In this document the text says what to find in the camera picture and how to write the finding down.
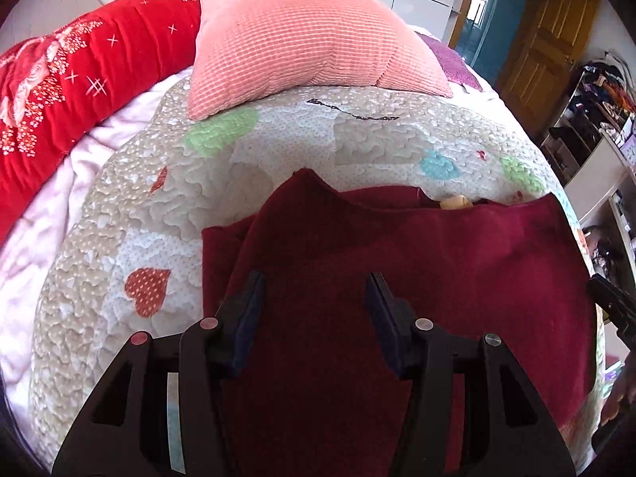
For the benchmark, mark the blue door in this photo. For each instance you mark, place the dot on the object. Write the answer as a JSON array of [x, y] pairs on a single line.
[[492, 35]]

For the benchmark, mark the maroon fleece sweater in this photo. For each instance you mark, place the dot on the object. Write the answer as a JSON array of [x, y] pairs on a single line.
[[323, 238]]

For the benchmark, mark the person's right hand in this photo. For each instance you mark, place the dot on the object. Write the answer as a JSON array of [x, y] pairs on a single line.
[[617, 400]]

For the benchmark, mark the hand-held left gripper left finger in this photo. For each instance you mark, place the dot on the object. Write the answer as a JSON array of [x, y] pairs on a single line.
[[248, 323]]

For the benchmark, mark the white headboard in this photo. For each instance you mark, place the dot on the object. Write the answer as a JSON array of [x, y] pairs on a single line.
[[49, 5]]

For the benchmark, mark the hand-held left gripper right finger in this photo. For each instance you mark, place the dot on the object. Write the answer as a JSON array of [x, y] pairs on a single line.
[[390, 328]]

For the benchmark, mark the purple cloth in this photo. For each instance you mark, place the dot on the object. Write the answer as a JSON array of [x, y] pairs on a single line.
[[452, 62]]

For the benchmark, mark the pink ribbed pillow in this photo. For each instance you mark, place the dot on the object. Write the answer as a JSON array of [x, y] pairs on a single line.
[[298, 39]]

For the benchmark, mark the white cluttered shelf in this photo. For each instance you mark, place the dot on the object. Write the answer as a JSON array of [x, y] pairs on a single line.
[[591, 109]]

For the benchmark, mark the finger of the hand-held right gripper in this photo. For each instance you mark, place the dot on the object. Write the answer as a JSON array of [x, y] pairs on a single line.
[[613, 308]]

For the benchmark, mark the patchwork polka dot bedspread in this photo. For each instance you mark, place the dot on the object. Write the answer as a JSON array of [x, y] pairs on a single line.
[[149, 198]]

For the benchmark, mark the pale pink blanket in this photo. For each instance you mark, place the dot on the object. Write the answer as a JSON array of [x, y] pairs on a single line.
[[39, 238]]

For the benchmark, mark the red floral quilt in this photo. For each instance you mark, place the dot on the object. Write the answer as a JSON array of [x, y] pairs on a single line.
[[49, 124]]

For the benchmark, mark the wooden door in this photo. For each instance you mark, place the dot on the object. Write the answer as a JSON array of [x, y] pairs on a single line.
[[541, 59]]

